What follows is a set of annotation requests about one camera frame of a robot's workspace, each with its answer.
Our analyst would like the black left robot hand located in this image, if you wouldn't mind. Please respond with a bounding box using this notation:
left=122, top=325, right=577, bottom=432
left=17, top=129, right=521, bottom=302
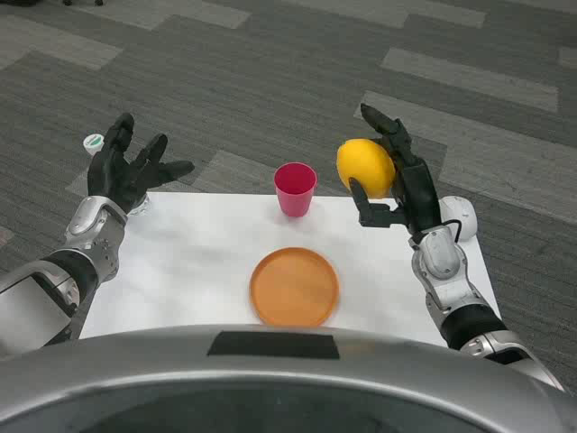
left=87, top=112, right=196, bottom=214

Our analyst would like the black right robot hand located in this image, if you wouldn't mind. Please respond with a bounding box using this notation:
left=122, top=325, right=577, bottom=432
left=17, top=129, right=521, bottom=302
left=349, top=102, right=444, bottom=238

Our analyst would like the yellow lemon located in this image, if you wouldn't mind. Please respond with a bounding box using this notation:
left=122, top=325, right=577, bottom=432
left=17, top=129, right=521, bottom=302
left=336, top=138, right=397, bottom=200

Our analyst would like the orange round plate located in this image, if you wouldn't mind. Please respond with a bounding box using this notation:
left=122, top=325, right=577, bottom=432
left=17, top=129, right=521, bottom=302
left=249, top=246, right=340, bottom=328

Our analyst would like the clear green-label water bottle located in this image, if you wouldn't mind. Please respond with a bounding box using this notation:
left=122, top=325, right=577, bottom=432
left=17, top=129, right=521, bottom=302
left=82, top=133, right=151, bottom=218

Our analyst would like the pink plastic cup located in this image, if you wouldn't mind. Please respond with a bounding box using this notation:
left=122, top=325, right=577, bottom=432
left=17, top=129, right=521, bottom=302
left=273, top=162, right=318, bottom=219

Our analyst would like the silver robot chest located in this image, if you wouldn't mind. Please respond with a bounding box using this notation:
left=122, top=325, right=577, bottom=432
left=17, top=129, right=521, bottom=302
left=0, top=324, right=577, bottom=433

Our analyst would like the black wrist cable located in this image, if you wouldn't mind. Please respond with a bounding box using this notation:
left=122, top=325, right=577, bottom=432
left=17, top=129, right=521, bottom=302
left=439, top=218, right=463, bottom=244

